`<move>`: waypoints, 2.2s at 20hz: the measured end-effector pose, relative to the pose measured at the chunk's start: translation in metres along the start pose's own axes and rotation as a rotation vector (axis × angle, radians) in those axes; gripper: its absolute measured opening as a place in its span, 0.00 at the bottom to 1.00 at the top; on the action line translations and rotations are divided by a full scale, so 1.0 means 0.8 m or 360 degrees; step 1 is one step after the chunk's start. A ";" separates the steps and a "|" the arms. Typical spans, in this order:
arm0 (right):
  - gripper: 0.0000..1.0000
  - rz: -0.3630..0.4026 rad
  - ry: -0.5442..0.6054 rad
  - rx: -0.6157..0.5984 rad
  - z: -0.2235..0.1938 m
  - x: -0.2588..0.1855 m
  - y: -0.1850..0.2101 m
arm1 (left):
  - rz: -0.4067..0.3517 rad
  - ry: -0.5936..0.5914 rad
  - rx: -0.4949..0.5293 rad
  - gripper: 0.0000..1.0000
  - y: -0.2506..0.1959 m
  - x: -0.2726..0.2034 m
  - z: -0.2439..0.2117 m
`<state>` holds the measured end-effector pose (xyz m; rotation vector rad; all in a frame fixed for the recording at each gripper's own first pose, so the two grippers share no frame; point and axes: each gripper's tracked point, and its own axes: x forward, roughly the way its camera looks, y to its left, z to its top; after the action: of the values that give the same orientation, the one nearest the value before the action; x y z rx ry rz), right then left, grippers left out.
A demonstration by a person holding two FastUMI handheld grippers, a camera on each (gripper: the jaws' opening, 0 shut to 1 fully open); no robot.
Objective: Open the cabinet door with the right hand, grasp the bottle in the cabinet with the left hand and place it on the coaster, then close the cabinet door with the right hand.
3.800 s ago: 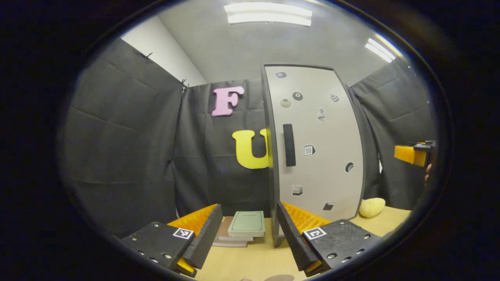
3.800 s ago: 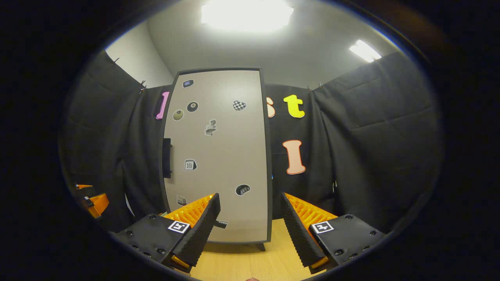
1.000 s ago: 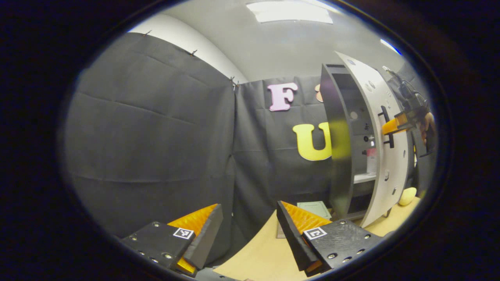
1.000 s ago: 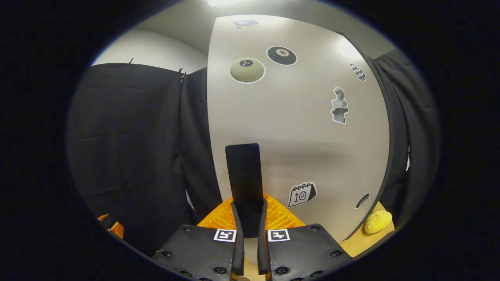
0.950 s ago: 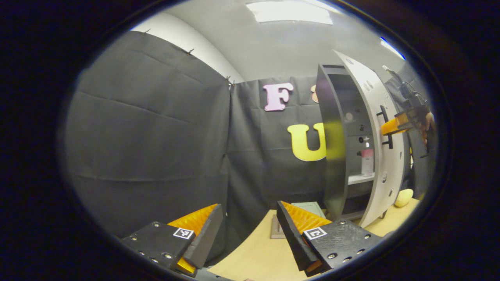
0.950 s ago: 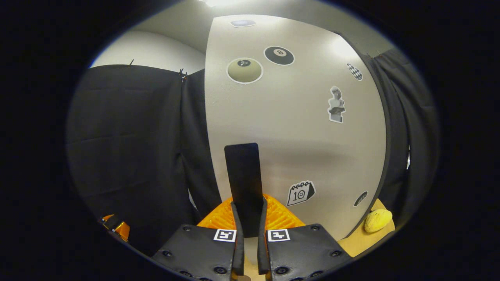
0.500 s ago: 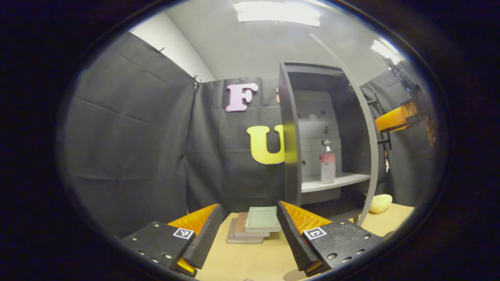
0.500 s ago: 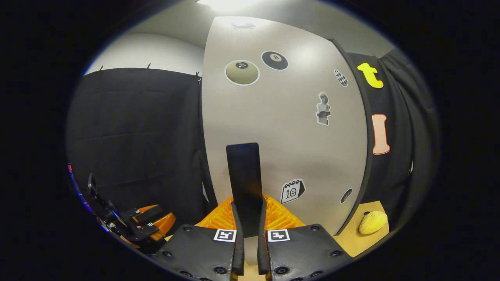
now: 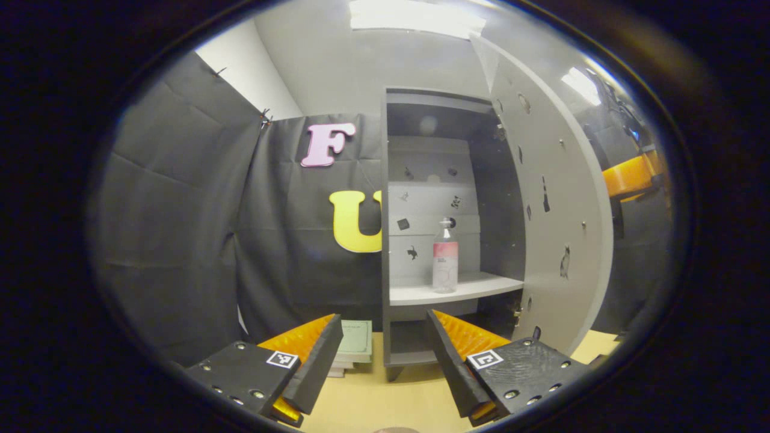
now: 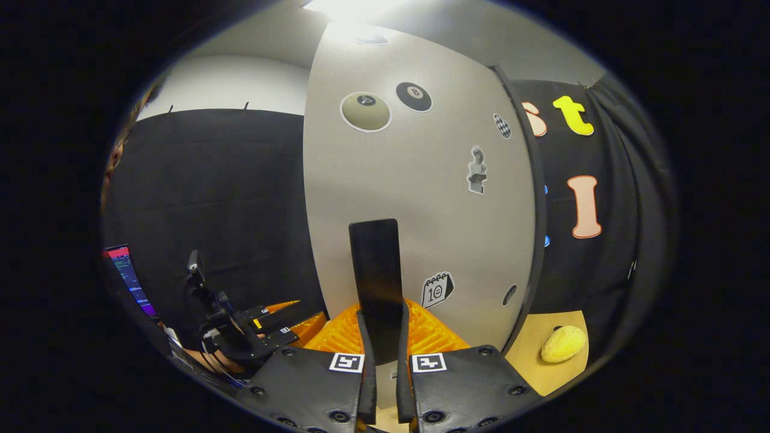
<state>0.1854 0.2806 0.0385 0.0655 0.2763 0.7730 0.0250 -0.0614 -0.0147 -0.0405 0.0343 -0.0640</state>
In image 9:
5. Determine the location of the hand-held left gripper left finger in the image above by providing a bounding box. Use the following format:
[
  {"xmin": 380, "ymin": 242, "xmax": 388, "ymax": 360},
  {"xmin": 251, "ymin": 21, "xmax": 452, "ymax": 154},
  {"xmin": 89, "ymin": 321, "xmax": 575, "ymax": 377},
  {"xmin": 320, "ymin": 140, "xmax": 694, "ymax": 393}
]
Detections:
[{"xmin": 183, "ymin": 314, "xmax": 343, "ymax": 429}]

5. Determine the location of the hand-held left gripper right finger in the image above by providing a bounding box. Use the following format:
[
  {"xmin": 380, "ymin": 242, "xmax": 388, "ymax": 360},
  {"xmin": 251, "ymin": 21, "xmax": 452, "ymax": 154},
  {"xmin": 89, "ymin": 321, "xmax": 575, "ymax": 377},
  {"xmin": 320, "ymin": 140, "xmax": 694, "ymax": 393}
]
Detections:
[{"xmin": 425, "ymin": 310, "xmax": 593, "ymax": 428}]

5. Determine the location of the grey cabinet door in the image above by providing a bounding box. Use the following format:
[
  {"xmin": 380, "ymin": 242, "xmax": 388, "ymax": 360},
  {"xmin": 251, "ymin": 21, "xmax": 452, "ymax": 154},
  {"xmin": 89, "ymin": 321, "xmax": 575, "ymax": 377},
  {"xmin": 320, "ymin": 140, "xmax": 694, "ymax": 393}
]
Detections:
[{"xmin": 469, "ymin": 33, "xmax": 614, "ymax": 355}]

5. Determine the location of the clear bottle with pink label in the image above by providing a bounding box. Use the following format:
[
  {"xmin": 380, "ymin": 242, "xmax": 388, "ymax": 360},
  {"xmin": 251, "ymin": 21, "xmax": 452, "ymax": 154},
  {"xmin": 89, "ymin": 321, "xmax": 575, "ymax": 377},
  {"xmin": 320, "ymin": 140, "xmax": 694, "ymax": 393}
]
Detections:
[{"xmin": 433, "ymin": 218, "xmax": 459, "ymax": 294}]

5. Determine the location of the grey cabinet shelf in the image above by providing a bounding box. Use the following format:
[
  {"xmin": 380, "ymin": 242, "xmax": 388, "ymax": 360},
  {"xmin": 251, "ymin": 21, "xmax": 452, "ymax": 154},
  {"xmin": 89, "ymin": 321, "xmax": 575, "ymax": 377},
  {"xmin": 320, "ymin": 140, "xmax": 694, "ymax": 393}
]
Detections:
[{"xmin": 390, "ymin": 272, "xmax": 524, "ymax": 306}]

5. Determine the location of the white book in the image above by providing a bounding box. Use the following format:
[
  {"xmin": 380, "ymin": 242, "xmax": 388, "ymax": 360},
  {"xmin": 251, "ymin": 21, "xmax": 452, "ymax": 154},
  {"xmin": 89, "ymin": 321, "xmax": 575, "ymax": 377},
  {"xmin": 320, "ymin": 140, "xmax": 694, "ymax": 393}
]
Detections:
[{"xmin": 328, "ymin": 360, "xmax": 371, "ymax": 378}]

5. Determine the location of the green notebook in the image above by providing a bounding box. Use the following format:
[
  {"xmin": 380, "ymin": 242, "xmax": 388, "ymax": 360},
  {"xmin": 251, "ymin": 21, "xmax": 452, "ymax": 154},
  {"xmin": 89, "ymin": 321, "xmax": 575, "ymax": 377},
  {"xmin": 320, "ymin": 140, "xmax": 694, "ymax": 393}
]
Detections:
[{"xmin": 337, "ymin": 320, "xmax": 374, "ymax": 363}]

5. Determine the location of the small ceiling light panel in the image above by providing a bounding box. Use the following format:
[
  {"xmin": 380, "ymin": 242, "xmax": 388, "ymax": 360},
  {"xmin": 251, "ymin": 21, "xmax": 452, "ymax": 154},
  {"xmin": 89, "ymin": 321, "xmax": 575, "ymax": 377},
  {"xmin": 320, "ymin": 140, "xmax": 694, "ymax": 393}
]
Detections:
[{"xmin": 561, "ymin": 66, "xmax": 602, "ymax": 106}]

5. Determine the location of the black backdrop cloth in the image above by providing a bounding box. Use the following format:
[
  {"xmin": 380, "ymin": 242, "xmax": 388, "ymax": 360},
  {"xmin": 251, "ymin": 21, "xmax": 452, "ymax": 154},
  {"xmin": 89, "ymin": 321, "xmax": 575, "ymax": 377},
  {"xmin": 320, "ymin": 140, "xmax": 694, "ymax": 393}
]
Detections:
[{"xmin": 90, "ymin": 51, "xmax": 671, "ymax": 367}]

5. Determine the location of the long ceiling light panel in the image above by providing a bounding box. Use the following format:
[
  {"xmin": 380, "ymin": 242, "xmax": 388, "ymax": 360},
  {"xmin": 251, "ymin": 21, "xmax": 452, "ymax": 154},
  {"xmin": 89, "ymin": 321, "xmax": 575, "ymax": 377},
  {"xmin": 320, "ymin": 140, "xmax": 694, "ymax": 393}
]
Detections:
[{"xmin": 349, "ymin": 0, "xmax": 487, "ymax": 40}]

